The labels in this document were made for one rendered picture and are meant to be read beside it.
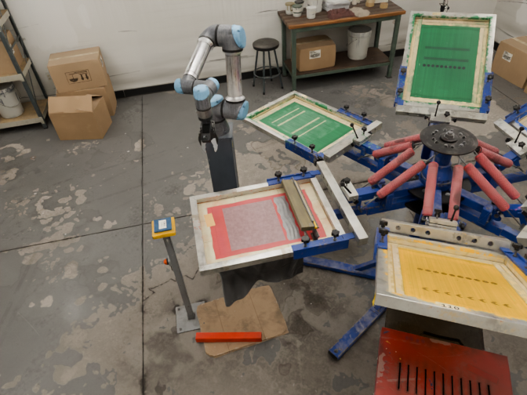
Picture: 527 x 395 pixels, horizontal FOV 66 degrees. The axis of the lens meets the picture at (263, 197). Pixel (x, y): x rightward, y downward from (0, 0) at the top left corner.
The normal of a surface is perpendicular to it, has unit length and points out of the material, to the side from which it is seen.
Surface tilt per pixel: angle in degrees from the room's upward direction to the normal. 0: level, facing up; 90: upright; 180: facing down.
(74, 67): 88
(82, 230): 0
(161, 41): 90
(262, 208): 0
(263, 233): 0
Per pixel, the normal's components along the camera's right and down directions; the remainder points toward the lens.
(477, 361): -0.05, -0.74
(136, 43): 0.22, 0.64
